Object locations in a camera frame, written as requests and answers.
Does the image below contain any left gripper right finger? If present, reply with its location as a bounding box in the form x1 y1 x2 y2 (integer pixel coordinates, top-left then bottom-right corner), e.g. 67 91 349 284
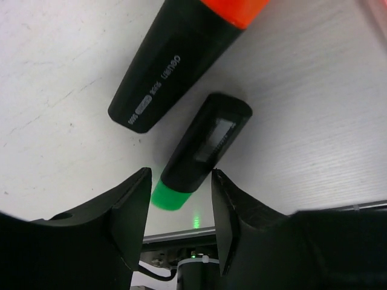
211 169 386 289

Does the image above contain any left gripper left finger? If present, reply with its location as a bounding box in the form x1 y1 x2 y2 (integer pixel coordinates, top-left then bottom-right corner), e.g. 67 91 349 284
1 167 152 289

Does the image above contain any green highlighter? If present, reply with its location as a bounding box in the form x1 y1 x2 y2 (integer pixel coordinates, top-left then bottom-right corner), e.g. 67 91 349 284
151 93 253 211

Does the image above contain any orange highlighter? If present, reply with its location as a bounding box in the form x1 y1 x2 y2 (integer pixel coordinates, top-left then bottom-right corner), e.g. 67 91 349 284
108 0 268 134

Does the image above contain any orange refill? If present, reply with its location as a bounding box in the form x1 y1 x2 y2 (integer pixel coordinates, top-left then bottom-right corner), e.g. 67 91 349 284
361 0 386 48

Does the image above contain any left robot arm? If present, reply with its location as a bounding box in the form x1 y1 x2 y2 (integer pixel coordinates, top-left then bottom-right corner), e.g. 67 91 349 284
1 167 386 289

